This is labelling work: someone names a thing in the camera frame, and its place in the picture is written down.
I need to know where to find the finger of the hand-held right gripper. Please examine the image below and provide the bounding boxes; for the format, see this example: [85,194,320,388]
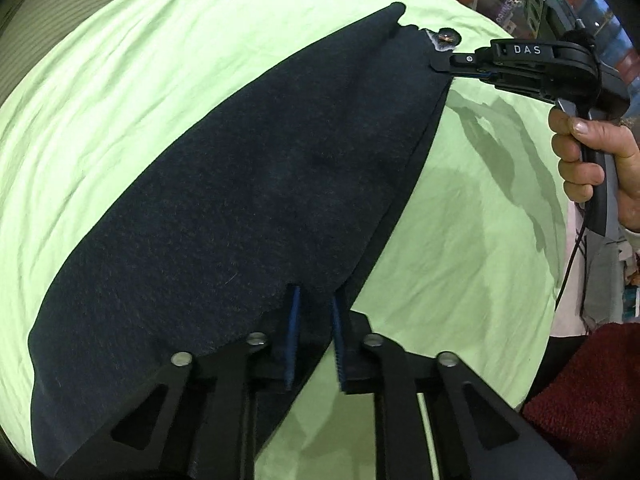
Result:
[429,48,501,86]

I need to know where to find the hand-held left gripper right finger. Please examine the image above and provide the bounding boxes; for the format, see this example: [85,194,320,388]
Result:
[332,294,578,480]

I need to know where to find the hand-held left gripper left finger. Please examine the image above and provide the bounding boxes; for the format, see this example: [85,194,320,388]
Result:
[54,285,302,480]

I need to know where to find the dark navy pants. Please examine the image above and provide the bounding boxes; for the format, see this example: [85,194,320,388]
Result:
[28,3,462,476]

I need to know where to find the person's right hand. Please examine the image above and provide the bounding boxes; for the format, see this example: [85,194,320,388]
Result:
[548,107,640,231]

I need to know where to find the light green bed sheet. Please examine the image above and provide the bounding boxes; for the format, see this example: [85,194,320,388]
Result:
[0,0,568,480]

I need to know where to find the grey cloth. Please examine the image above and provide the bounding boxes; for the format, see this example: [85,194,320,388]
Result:
[580,227,640,331]

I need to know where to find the dark red knitted cloth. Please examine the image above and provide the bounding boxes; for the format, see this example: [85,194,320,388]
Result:
[521,323,640,480]

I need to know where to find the black cable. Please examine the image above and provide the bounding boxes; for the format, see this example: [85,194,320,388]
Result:
[554,201,587,313]

